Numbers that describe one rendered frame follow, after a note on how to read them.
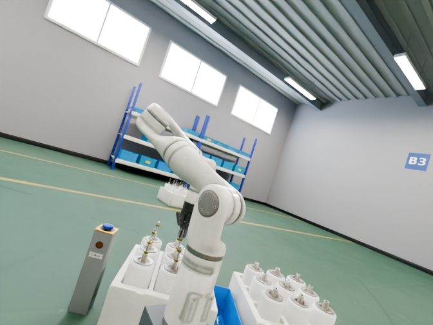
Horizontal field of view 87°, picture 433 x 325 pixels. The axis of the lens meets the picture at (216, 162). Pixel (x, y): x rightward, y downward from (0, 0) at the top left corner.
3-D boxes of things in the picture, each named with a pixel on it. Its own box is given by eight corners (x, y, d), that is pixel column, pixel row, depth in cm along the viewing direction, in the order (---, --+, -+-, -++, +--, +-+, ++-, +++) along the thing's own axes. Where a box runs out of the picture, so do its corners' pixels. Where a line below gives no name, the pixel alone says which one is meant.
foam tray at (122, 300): (202, 360, 82) (218, 311, 83) (92, 336, 77) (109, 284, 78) (198, 296, 121) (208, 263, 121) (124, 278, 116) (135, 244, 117)
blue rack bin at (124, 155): (114, 155, 532) (117, 147, 532) (130, 160, 553) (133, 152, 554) (118, 158, 490) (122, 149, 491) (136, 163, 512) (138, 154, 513)
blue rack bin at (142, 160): (133, 160, 553) (135, 153, 554) (147, 165, 575) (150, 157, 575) (138, 164, 512) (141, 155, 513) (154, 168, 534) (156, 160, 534)
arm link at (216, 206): (229, 189, 47) (203, 269, 47) (251, 194, 55) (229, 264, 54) (198, 177, 53) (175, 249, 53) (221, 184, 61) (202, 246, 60)
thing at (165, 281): (170, 308, 93) (184, 265, 94) (171, 325, 84) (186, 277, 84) (147, 304, 91) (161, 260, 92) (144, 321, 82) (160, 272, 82)
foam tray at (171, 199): (191, 209, 338) (194, 198, 339) (169, 206, 313) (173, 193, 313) (178, 201, 368) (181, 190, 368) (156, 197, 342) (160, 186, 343)
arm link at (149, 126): (127, 119, 79) (158, 161, 64) (147, 99, 79) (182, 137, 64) (145, 133, 86) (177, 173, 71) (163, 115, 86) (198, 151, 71)
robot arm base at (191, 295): (207, 335, 52) (230, 262, 52) (171, 342, 47) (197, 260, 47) (189, 307, 59) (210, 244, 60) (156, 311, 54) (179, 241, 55)
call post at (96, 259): (86, 315, 85) (113, 235, 86) (66, 311, 84) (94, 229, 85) (93, 304, 92) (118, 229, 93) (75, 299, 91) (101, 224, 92)
